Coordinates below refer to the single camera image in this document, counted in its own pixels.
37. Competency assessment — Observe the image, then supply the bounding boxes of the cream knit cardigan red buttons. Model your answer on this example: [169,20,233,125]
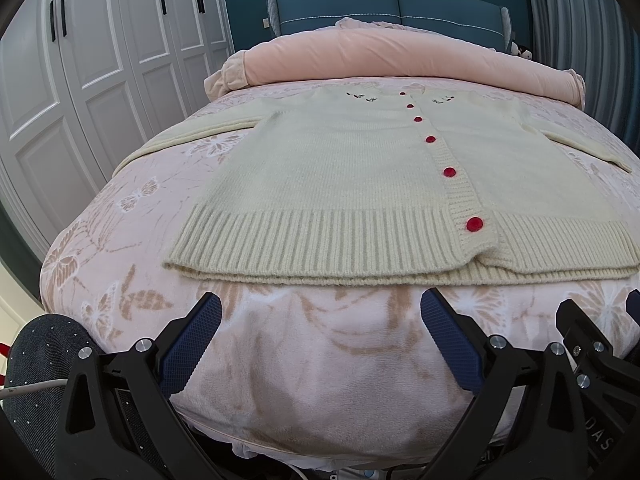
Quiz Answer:
[137,84,639,285]

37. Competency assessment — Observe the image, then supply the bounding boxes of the pink floral bed blanket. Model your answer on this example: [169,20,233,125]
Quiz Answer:
[40,78,639,469]

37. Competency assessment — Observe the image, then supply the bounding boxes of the grey pleated curtain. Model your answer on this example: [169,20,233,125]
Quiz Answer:
[529,0,639,153]

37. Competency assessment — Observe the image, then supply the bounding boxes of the blue upholstered headboard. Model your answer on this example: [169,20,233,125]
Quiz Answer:
[267,0,513,53]

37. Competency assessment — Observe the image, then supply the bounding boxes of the white panelled wardrobe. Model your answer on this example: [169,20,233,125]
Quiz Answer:
[1,0,233,258]

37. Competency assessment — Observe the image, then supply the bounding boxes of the rolled pink duvet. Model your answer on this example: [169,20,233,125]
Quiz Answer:
[204,18,586,110]

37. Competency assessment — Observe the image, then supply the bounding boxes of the white cable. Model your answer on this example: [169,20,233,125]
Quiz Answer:
[0,378,68,401]

